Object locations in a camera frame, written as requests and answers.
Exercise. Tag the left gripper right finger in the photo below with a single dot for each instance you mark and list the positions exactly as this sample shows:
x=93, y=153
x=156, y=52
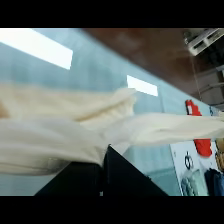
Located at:
x=125, y=178

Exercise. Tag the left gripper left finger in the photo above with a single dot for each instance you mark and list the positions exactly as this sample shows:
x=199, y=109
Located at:
x=81, y=180

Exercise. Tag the cream shirt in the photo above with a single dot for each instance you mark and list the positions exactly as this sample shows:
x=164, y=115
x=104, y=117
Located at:
x=50, y=140

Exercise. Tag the red garment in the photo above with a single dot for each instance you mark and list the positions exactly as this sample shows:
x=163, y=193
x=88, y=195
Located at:
x=204, y=147

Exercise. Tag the dark blue garment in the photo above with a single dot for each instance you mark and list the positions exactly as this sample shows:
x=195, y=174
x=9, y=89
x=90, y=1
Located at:
x=215, y=184

